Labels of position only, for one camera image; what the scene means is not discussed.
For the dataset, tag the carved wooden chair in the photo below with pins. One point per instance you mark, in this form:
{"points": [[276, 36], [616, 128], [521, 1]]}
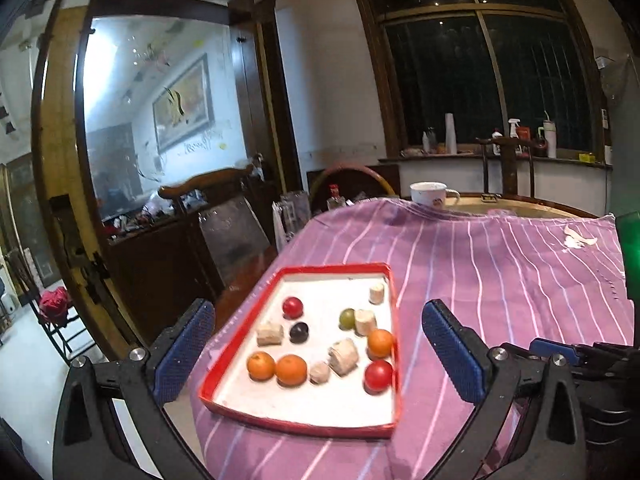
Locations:
{"points": [[200, 187]]}

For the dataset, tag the red cloth bundle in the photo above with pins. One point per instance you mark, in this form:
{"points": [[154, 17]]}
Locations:
{"points": [[54, 305]]}

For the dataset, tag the red round fruit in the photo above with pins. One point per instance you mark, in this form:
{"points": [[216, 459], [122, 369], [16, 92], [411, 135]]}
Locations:
{"points": [[293, 306], [378, 376]]}

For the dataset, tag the stack of white paper cups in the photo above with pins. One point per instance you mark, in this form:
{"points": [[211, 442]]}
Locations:
{"points": [[450, 132]]}

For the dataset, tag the white mug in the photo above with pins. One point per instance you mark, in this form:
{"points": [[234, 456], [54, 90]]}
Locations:
{"points": [[429, 194]]}

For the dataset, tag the red-rimmed white tray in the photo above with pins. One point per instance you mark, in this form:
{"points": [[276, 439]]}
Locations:
{"points": [[320, 290]]}

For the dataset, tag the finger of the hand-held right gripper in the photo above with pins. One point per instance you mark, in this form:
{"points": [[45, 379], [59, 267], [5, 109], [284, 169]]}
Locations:
{"points": [[555, 348]]}

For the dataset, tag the green round fruit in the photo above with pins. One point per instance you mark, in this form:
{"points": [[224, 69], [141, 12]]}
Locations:
{"points": [[347, 318]]}

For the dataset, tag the purple striped tablecloth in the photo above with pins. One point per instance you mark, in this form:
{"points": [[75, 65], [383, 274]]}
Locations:
{"points": [[500, 270]]}

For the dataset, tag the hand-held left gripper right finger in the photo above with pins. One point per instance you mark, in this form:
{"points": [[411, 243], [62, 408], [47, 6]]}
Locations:
{"points": [[452, 355]]}

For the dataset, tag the dark wooden cabinet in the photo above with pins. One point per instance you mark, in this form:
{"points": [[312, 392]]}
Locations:
{"points": [[150, 270]]}

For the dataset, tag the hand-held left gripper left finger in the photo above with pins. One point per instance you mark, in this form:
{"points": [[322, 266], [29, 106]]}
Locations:
{"points": [[185, 350]]}

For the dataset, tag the grey textured panel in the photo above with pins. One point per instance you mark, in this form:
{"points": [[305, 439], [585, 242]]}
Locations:
{"points": [[230, 235]]}

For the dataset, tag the orange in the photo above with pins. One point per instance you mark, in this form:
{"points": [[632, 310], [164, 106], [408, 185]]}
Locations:
{"points": [[261, 365], [291, 370], [380, 342]]}

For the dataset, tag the white spray bottle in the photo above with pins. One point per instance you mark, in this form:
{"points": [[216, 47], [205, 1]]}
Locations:
{"points": [[513, 129]]}

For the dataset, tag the dark framed window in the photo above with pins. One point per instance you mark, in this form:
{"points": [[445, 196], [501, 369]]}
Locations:
{"points": [[450, 60]]}

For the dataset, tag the dark green object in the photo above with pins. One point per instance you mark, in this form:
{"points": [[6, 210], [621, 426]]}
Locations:
{"points": [[629, 250]]}

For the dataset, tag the dark wooden chair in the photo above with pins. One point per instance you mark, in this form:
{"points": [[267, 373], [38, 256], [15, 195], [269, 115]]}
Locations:
{"points": [[509, 170]]}

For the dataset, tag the clear plastic pitcher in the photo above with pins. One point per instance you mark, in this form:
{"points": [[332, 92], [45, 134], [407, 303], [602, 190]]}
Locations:
{"points": [[292, 215]]}

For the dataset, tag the white tumbler with straw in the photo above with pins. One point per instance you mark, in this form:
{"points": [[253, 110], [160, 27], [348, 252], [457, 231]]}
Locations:
{"points": [[549, 137]]}

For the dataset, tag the red-capped glass bottle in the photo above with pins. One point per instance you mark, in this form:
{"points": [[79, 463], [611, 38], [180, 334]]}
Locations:
{"points": [[334, 199]]}

